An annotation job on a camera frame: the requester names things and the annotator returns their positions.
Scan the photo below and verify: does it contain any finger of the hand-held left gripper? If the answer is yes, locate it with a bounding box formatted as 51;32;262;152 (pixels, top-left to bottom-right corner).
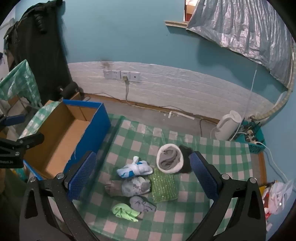
14;133;45;156
0;114;26;127

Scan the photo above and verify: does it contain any white hanging cord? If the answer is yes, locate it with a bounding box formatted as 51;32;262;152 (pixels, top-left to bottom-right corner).
229;64;258;141

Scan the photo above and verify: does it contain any grey patterned cloth bundle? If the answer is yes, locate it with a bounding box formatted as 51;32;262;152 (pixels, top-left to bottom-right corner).
105;176;152;197

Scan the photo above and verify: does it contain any green checkered plastic sheet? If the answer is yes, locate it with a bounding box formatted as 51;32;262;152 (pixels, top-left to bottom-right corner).
0;60;41;107

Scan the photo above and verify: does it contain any white power cable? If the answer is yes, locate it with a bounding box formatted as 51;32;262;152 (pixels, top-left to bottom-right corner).
254;141;289;181

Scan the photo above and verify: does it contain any green checkered tablecloth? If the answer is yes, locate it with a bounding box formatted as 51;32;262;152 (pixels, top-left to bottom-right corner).
23;101;251;241

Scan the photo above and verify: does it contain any black plush cloth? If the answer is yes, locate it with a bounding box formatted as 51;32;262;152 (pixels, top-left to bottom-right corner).
178;145;193;174

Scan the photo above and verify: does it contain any white plastic strip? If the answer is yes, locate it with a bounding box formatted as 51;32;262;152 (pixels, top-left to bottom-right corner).
168;111;195;120

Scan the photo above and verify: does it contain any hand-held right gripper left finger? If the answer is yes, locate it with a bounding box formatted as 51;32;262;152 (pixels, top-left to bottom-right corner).
20;151;102;241

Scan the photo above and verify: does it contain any white and blue plastic bag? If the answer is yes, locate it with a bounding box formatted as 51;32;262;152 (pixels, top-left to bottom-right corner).
117;156;153;178

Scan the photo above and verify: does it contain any teal plastic basket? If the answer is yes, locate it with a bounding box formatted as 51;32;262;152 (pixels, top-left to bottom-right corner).
236;119;266;153

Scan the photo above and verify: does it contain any lime green cloth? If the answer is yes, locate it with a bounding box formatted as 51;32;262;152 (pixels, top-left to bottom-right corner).
112;203;142;223

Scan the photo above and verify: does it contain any beige braided hose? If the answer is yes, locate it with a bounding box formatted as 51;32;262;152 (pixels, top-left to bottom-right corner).
254;51;294;121

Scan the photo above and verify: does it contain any white electric kettle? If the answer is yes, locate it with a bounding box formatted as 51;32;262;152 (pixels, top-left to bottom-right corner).
216;110;242;141

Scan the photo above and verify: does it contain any grey sock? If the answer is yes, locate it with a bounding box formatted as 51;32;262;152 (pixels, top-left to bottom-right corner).
129;195;157;213

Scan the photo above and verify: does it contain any blue cardboard box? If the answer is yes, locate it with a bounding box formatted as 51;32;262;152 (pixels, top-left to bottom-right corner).
23;99;111;181

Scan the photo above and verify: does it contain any white power strip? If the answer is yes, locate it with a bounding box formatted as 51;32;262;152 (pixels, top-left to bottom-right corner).
245;130;258;144

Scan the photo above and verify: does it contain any grey plug cable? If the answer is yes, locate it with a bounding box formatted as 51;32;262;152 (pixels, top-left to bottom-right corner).
122;75;139;106

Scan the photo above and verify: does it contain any silver tarp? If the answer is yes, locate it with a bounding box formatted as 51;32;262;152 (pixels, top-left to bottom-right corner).
186;0;295;88

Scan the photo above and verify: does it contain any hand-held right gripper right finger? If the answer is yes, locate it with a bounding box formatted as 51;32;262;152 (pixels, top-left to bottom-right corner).
185;151;266;241

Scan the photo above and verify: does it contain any green bubble wrap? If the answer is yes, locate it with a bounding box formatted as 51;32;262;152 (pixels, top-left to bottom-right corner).
148;168;178;203

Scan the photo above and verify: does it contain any black hanging clothing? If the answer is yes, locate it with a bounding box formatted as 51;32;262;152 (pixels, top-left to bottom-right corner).
3;0;71;107

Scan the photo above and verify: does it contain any white fleece hat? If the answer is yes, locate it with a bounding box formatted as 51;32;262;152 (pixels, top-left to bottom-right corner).
156;144;184;174

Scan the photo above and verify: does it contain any black cylinder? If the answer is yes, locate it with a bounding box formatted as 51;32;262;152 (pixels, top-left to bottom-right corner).
58;82;78;100

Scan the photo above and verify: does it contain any wooden window sill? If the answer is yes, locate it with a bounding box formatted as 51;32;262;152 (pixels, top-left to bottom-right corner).
165;20;189;29

